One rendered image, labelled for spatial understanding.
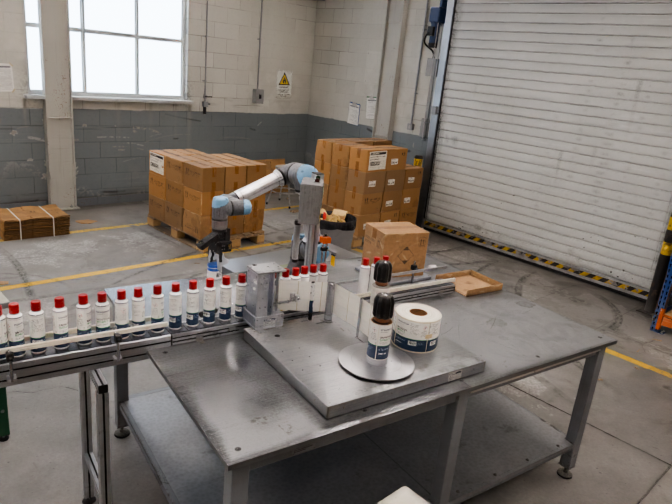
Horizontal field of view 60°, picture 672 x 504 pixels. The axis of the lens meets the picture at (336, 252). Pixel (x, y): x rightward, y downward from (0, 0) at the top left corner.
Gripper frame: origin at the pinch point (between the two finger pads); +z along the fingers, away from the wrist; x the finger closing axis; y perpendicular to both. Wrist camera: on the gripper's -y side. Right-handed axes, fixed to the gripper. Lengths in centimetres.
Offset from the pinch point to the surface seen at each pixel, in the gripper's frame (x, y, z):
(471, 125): 183, 475, -46
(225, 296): -33.7, -15.3, -0.2
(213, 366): -57, -35, 17
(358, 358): -92, 10, 11
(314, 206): -38, 28, -37
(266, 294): -48.7, -4.7, -4.4
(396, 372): -108, 15, 11
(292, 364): -79, -14, 12
